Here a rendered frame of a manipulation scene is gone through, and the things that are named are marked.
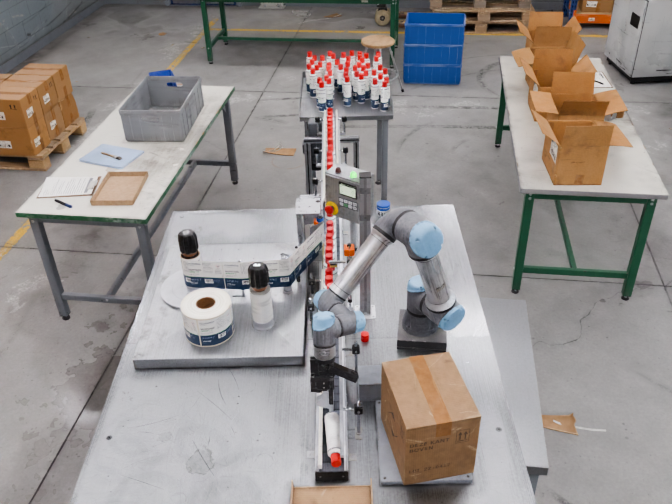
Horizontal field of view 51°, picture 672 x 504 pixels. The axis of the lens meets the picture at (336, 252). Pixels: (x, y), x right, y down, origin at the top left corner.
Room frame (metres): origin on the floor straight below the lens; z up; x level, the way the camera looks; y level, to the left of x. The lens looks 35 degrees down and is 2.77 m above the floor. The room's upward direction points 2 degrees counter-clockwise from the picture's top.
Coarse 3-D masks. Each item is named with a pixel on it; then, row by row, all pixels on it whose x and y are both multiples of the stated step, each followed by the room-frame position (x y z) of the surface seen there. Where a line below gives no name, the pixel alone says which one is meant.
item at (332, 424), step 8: (328, 416) 1.67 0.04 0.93; (336, 416) 1.67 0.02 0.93; (328, 424) 1.64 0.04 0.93; (336, 424) 1.64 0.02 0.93; (328, 432) 1.60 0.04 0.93; (336, 432) 1.60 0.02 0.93; (328, 440) 1.57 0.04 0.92; (336, 440) 1.57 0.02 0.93; (328, 448) 1.54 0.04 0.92; (336, 448) 1.53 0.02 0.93; (336, 456) 1.51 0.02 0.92; (336, 464) 1.49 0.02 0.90
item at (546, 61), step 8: (536, 56) 4.68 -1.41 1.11; (544, 56) 4.68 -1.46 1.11; (552, 56) 4.67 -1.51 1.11; (560, 56) 4.67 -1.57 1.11; (568, 56) 4.66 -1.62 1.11; (584, 56) 4.64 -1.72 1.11; (536, 64) 4.68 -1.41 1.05; (544, 64) 4.67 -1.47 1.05; (552, 64) 4.67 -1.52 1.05; (560, 64) 4.66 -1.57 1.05; (568, 64) 4.66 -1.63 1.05; (576, 64) 4.64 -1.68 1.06; (584, 64) 4.54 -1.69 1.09; (592, 64) 4.45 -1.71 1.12; (528, 72) 4.44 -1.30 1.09; (536, 72) 4.67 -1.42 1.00; (544, 72) 4.67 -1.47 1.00; (552, 72) 4.66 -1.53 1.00; (536, 80) 4.42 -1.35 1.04; (544, 80) 4.67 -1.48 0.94; (536, 88) 4.44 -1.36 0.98; (544, 88) 4.33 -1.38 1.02; (528, 96) 4.66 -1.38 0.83; (528, 104) 4.62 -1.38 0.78; (536, 120) 4.34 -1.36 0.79
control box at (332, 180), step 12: (348, 168) 2.45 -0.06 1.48; (336, 180) 2.39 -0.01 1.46; (348, 180) 2.36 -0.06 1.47; (372, 180) 2.39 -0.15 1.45; (336, 192) 2.39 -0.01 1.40; (372, 192) 2.39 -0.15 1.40; (336, 204) 2.39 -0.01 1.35; (372, 204) 2.39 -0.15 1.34; (336, 216) 2.39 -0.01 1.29; (348, 216) 2.36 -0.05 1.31
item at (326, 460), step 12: (324, 216) 3.06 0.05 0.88; (324, 228) 2.95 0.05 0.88; (336, 228) 2.94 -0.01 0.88; (336, 240) 2.84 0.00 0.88; (336, 348) 2.07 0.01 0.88; (336, 360) 2.00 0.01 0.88; (336, 384) 1.87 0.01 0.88; (336, 396) 1.81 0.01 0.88; (324, 408) 1.76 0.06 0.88; (336, 408) 1.75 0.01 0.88; (324, 420) 1.70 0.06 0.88; (324, 432) 1.64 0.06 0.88; (324, 444) 1.59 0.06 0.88; (324, 456) 1.54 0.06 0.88; (324, 468) 1.49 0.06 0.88; (336, 468) 1.49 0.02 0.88
